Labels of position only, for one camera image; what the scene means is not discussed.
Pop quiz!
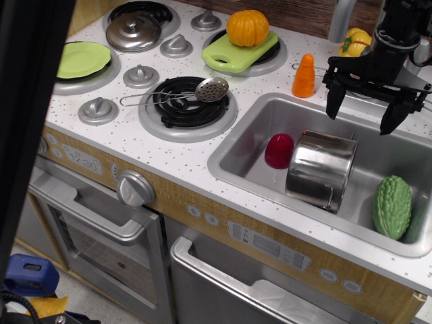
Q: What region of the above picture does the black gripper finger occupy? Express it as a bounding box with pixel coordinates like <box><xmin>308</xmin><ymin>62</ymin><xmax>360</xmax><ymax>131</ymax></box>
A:
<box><xmin>380</xmin><ymin>103</ymin><xmax>407</xmax><ymax>135</ymax></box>
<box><xmin>326</xmin><ymin>78</ymin><xmax>346</xmax><ymax>119</ymax></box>

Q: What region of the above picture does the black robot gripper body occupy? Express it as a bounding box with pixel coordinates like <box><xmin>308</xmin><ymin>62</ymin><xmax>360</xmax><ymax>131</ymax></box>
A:
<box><xmin>323</xmin><ymin>28</ymin><xmax>431</xmax><ymax>112</ymax></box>

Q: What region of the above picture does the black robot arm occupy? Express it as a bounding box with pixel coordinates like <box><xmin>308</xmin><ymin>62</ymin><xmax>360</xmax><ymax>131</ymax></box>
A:
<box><xmin>323</xmin><ymin>1</ymin><xmax>431</xmax><ymax>135</ymax></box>

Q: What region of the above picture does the stainless steel pot lid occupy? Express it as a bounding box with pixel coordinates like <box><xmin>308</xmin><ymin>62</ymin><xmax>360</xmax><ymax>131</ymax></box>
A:
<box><xmin>106</xmin><ymin>12</ymin><xmax>161</xmax><ymax>53</ymax></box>

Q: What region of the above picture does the orange toy carrot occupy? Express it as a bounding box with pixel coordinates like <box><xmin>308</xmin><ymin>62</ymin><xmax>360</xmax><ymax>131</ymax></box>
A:
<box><xmin>292</xmin><ymin>53</ymin><xmax>315</xmax><ymax>98</ymax></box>

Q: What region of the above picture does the yellow toy bell pepper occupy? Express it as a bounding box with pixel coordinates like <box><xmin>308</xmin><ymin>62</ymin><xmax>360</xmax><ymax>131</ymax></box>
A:
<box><xmin>338</xmin><ymin>28</ymin><xmax>372</xmax><ymax>57</ymax></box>

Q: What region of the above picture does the back right stove burner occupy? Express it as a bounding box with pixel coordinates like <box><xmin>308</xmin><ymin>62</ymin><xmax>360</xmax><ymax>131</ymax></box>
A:
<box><xmin>202</xmin><ymin>31</ymin><xmax>288</xmax><ymax>78</ymax></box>

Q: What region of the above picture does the stove burner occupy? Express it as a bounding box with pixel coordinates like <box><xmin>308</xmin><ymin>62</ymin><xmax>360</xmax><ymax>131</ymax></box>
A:
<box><xmin>102</xmin><ymin>1</ymin><xmax>180</xmax><ymax>40</ymax></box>
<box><xmin>53</xmin><ymin>45</ymin><xmax>121</xmax><ymax>95</ymax></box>
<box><xmin>138</xmin><ymin>76</ymin><xmax>238</xmax><ymax>143</ymax></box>
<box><xmin>202</xmin><ymin>31</ymin><xmax>288</xmax><ymax>78</ymax></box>

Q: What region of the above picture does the silver faucet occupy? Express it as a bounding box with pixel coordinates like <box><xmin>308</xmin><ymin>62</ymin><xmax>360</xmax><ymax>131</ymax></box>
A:
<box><xmin>328</xmin><ymin>0</ymin><xmax>356</xmax><ymax>43</ymax></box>

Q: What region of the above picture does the green toy bitter gourd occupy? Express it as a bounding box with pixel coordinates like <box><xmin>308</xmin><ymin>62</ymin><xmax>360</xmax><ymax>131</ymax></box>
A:
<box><xmin>373</xmin><ymin>175</ymin><xmax>412</xmax><ymax>240</ymax></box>

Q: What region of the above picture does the orange toy pumpkin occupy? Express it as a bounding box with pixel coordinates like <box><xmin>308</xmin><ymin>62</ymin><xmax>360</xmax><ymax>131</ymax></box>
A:
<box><xmin>226</xmin><ymin>9</ymin><xmax>269</xmax><ymax>47</ymax></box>

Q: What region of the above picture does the metal slotted skimmer spoon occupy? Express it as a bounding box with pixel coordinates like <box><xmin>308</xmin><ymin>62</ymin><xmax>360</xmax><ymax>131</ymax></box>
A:
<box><xmin>119</xmin><ymin>77</ymin><xmax>229</xmax><ymax>107</ymax></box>

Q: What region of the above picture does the green toy cutting board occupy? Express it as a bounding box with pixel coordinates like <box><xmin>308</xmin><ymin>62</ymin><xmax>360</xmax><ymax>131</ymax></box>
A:
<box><xmin>201</xmin><ymin>31</ymin><xmax>278</xmax><ymax>73</ymax></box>

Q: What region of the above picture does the grey stove knob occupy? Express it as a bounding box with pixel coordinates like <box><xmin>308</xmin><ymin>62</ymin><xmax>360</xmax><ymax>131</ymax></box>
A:
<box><xmin>78</xmin><ymin>97</ymin><xmax>119</xmax><ymax>126</ymax></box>
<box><xmin>123</xmin><ymin>64</ymin><xmax>159</xmax><ymax>89</ymax></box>
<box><xmin>159</xmin><ymin>34</ymin><xmax>193</xmax><ymax>59</ymax></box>
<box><xmin>190</xmin><ymin>9</ymin><xmax>222</xmax><ymax>32</ymax></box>

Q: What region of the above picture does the front right stove burner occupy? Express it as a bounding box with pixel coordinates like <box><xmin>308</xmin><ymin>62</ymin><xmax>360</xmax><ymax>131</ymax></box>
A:
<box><xmin>138</xmin><ymin>76</ymin><xmax>238</xmax><ymax>143</ymax></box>

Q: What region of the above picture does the back left stove burner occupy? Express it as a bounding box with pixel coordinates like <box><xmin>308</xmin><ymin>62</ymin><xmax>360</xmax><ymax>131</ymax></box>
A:
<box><xmin>102</xmin><ymin>1</ymin><xmax>180</xmax><ymax>40</ymax></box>

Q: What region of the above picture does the grey oven dial knob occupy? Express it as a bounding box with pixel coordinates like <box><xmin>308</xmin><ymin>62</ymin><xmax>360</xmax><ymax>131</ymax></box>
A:
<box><xmin>116</xmin><ymin>169</ymin><xmax>156</xmax><ymax>207</ymax></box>

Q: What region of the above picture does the grey dishwasher door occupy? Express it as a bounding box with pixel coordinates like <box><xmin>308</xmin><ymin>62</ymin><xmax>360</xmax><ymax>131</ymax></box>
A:
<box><xmin>169</xmin><ymin>235</ymin><xmax>425</xmax><ymax>323</ymax></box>

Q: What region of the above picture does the front left stove burner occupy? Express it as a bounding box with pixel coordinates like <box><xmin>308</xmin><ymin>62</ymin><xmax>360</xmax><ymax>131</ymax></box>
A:
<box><xmin>53</xmin><ymin>45</ymin><xmax>121</xmax><ymax>95</ymax></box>

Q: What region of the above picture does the green toy plate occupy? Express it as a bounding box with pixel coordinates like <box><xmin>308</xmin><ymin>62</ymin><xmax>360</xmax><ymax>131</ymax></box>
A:
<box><xmin>57</xmin><ymin>42</ymin><xmax>111</xmax><ymax>80</ymax></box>

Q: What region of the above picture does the digital clock panel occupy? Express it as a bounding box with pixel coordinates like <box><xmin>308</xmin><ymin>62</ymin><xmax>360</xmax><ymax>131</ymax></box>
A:
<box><xmin>61</xmin><ymin>144</ymin><xmax>103</xmax><ymax>175</ymax></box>

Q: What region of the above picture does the grey oven door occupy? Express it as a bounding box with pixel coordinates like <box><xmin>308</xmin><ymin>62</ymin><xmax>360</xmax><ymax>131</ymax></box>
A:
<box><xmin>29</xmin><ymin>157</ymin><xmax>175</xmax><ymax>323</ymax></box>

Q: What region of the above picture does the blue clamp tool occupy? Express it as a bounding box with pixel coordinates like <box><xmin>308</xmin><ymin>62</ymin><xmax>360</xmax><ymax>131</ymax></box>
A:
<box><xmin>3</xmin><ymin>254</ymin><xmax>59</xmax><ymax>297</ymax></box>

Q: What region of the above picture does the black foreground post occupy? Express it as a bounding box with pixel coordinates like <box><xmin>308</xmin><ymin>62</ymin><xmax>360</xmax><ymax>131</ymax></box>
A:
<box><xmin>0</xmin><ymin>0</ymin><xmax>80</xmax><ymax>288</ymax></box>

